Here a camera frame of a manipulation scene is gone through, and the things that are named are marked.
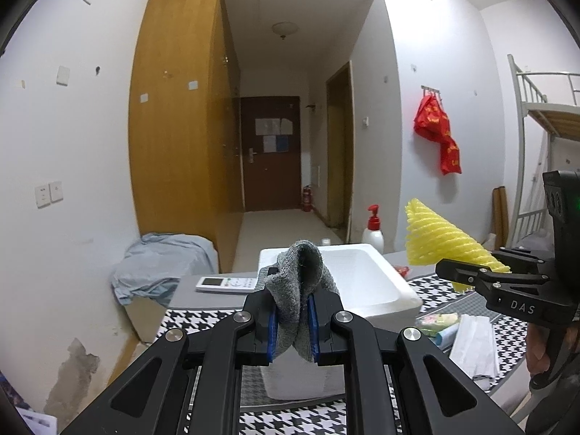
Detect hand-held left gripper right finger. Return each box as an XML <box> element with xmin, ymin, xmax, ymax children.
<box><xmin>308</xmin><ymin>282</ymin><xmax>526</xmax><ymax>435</ymax></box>

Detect wooden wardrobe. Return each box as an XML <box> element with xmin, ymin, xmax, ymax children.
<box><xmin>128</xmin><ymin>0</ymin><xmax>243</xmax><ymax>236</ymax></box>

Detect white door papers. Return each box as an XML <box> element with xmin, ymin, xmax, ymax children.
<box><xmin>255</xmin><ymin>118</ymin><xmax>293</xmax><ymax>137</ymax></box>

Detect white red pump bottle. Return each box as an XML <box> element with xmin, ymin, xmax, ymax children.
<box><xmin>361</xmin><ymin>204</ymin><xmax>385</xmax><ymax>254</ymax></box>

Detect white metal bunk bed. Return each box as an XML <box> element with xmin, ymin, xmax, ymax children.
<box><xmin>506</xmin><ymin>54</ymin><xmax>580</xmax><ymax>254</ymax></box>

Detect white foam box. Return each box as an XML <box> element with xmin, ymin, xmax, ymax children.
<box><xmin>257</xmin><ymin>243</ymin><xmax>422</xmax><ymax>402</ymax></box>

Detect wooden side door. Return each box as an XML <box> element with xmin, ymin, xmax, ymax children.
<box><xmin>325</xmin><ymin>61</ymin><xmax>355</xmax><ymax>233</ymax></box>

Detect green yellow packet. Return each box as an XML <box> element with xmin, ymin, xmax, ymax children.
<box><xmin>417</xmin><ymin>312</ymin><xmax>460</xmax><ymax>349</ymax></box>

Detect yellow foam fruit net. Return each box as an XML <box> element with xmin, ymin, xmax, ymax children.
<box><xmin>405</xmin><ymin>198</ymin><xmax>513</xmax><ymax>293</ymax></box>

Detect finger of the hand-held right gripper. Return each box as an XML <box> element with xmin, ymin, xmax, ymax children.
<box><xmin>436</xmin><ymin>258</ymin><xmax>500</xmax><ymax>291</ymax></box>
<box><xmin>492</xmin><ymin>247</ymin><xmax>556</xmax><ymax>268</ymax></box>

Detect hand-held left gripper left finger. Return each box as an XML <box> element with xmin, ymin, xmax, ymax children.
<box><xmin>59</xmin><ymin>266</ymin><xmax>278</xmax><ymax>435</ymax></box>

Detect dark brown entrance door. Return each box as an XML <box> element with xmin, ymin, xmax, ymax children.
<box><xmin>240</xmin><ymin>96</ymin><xmax>302</xmax><ymax>212</ymax></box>

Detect person's right hand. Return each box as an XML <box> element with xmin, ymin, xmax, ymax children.
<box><xmin>526</xmin><ymin>325</ymin><xmax>549</xmax><ymax>376</ymax></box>

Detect black white houndstooth mat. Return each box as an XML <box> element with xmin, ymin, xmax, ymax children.
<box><xmin>154</xmin><ymin>272</ymin><xmax>544</xmax><ymax>435</ymax></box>

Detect brown wooden boards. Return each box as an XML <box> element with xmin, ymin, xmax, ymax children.
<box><xmin>493</xmin><ymin>186</ymin><xmax>509</xmax><ymax>248</ymax></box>

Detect grey sock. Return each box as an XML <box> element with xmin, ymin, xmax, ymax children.
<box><xmin>264</xmin><ymin>240</ymin><xmax>338</xmax><ymax>363</ymax></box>

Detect round ceiling lamp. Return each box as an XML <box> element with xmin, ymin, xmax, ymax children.
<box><xmin>272</xmin><ymin>21</ymin><xmax>300</xmax><ymax>41</ymax></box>

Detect white folded cloth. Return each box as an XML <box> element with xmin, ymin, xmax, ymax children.
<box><xmin>450</xmin><ymin>315</ymin><xmax>500</xmax><ymax>380</ymax></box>

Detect white remote control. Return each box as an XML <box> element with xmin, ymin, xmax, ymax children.
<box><xmin>196</xmin><ymin>274</ymin><xmax>260</xmax><ymax>294</ymax></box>

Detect red plastic bag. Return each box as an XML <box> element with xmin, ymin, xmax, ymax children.
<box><xmin>413</xmin><ymin>93</ymin><xmax>463</xmax><ymax>176</ymax></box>

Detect pale blue cloth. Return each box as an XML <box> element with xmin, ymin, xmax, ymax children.
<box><xmin>111</xmin><ymin>233</ymin><xmax>218</xmax><ymax>305</ymax></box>

